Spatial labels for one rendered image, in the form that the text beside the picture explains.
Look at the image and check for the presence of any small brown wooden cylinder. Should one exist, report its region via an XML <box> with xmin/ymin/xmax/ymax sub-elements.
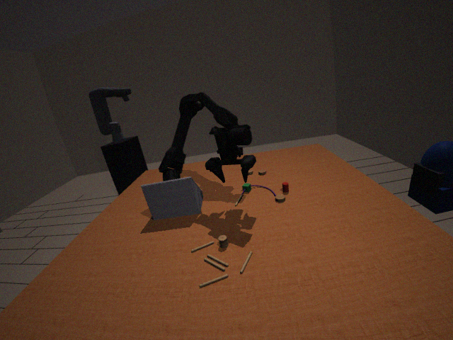
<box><xmin>218</xmin><ymin>235</ymin><xmax>229</xmax><ymax>249</ymax></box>

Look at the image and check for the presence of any green block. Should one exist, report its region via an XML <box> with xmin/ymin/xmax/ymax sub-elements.
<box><xmin>242</xmin><ymin>183</ymin><xmax>251</xmax><ymax>193</ymax></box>

